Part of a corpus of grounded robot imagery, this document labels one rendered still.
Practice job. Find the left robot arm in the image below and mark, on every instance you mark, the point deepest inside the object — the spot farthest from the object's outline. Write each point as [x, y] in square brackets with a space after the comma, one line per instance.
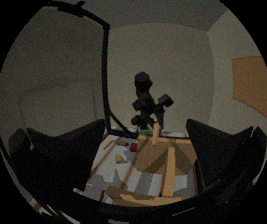
[142, 83]

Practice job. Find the red rectangular block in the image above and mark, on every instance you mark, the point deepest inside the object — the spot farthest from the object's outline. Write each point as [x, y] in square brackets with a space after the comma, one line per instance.
[133, 147]

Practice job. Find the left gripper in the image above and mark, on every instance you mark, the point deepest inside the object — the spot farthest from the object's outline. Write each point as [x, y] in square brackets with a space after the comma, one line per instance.
[163, 99]

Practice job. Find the brown wooden board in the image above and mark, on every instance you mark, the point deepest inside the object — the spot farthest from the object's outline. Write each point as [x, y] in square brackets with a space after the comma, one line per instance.
[151, 159]
[126, 198]

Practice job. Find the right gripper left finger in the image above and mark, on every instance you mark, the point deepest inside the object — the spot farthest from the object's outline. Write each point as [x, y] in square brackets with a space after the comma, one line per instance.
[73, 153]

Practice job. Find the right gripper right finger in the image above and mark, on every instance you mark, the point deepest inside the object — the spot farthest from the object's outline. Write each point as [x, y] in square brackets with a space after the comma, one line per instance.
[214, 148]

